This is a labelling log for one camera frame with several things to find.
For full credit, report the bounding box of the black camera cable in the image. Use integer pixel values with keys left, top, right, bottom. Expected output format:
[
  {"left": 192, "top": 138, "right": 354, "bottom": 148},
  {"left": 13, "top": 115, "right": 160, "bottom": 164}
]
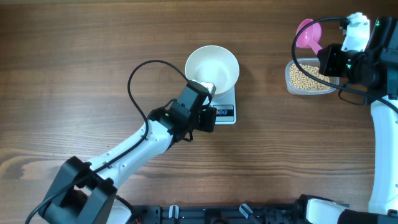
[
  {"left": 24, "top": 60, "right": 190, "bottom": 224},
  {"left": 291, "top": 16, "right": 398, "bottom": 114}
]

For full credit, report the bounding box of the clear plastic container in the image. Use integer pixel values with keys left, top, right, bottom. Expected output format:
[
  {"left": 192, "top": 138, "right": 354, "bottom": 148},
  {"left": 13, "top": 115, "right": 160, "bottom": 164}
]
[{"left": 285, "top": 58, "right": 340, "bottom": 95}]

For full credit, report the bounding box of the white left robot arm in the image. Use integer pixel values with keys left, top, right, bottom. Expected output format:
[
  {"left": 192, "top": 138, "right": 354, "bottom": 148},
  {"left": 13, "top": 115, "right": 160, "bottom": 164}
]
[{"left": 34, "top": 80, "right": 216, "bottom": 223}]

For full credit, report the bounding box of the white bowl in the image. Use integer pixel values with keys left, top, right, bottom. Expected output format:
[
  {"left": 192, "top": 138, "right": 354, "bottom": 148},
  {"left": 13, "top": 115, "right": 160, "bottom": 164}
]
[{"left": 185, "top": 45, "right": 240, "bottom": 96}]

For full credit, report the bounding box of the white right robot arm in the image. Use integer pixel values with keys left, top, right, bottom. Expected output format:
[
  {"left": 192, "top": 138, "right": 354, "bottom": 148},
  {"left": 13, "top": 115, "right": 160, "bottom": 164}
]
[{"left": 302, "top": 12, "right": 397, "bottom": 223}]

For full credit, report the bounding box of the pink plastic scoop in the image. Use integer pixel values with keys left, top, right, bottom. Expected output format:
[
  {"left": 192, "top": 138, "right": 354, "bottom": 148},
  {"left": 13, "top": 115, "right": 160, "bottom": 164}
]
[{"left": 296, "top": 23, "right": 322, "bottom": 55}]

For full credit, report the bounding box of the black right camera cable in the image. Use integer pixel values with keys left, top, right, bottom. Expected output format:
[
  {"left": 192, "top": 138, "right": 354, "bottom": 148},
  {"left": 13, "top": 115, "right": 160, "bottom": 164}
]
[{"left": 291, "top": 16, "right": 398, "bottom": 114}]

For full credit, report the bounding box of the white digital kitchen scale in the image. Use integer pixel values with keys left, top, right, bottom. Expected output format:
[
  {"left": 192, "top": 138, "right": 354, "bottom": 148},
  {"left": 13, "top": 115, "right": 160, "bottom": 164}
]
[{"left": 210, "top": 86, "right": 236, "bottom": 125}]

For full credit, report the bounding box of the pile of soybeans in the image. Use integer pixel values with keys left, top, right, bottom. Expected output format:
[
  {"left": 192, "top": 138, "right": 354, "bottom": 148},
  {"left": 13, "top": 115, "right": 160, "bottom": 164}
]
[{"left": 289, "top": 63, "right": 330, "bottom": 90}]

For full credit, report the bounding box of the black left camera cable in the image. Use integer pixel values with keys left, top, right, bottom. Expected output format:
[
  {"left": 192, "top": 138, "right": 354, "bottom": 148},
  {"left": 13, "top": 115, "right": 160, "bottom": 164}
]
[{"left": 24, "top": 60, "right": 190, "bottom": 224}]

